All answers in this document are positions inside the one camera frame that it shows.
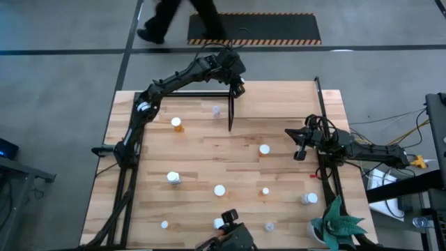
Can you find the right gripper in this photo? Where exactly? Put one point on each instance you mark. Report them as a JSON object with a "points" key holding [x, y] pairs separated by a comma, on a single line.
{"points": [[315, 136]]}

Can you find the black equipment case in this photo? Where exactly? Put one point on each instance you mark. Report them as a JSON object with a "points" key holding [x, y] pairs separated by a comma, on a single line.
{"points": [[437, 129]]}

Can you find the small white cap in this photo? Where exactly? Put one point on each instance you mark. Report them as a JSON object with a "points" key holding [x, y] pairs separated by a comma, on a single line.
{"points": [[164, 224]]}

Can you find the dark device with blue light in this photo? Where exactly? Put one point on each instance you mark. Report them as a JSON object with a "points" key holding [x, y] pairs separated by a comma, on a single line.
{"points": [[7, 150]]}

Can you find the person's hand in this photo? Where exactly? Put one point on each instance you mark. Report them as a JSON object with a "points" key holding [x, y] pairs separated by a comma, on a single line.
{"points": [[213, 240]]}

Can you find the black desk beam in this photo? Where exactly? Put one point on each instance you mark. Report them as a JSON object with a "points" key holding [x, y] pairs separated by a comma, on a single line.
{"points": [[411, 184]]}

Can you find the clear water bottle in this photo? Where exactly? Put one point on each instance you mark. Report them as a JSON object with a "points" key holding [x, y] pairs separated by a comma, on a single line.
{"points": [[420, 222]]}

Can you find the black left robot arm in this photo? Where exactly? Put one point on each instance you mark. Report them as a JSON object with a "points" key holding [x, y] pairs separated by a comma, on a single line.
{"points": [[174, 78]]}

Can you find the white melatonin supplement bottle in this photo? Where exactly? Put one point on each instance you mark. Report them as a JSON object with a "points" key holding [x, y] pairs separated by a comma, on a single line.
{"points": [[173, 177], [217, 223]]}

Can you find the yellow power plug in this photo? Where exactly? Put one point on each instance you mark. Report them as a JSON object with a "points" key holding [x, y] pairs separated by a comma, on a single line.
{"points": [[418, 162]]}

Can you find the person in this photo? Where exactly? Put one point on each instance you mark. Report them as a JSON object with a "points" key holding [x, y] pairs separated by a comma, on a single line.
{"points": [[163, 17]]}

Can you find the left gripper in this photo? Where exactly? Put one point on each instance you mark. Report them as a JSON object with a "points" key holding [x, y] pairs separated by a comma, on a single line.
{"points": [[236, 81]]}

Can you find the black aluminium rig frame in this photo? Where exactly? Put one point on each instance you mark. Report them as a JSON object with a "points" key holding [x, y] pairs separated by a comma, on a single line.
{"points": [[198, 94]]}

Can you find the black hazard-striped floor mat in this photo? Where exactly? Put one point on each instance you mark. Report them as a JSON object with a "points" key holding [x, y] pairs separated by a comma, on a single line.
{"points": [[265, 28]]}

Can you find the grey side desk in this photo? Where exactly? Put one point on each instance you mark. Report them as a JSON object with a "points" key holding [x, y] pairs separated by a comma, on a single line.
{"points": [[21, 167]]}

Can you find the small red tag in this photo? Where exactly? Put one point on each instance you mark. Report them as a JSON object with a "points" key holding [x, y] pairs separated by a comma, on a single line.
{"points": [[313, 176]]}

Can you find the white box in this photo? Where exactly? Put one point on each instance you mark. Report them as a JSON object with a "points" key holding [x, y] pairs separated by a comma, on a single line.
{"points": [[378, 181]]}

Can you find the orange pill bottle white cap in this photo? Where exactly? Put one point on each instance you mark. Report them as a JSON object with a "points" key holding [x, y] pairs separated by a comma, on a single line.
{"points": [[176, 121], [264, 149]]}

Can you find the wooden shelf black metal legs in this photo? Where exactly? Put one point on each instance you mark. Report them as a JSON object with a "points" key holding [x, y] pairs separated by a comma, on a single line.
{"points": [[278, 101]]}

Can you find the plain white pill bottle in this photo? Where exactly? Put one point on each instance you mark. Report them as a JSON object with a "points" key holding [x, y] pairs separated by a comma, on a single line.
{"points": [[310, 198]]}

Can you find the snake plant in white pot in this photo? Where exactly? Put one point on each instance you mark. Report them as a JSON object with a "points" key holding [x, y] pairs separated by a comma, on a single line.
{"points": [[334, 226]]}

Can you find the small clear plastic bottle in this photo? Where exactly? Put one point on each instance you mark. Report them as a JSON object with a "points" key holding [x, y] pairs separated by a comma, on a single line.
{"points": [[216, 111], [268, 227]]}

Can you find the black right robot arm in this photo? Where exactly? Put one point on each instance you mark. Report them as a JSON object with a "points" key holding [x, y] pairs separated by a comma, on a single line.
{"points": [[376, 151]]}

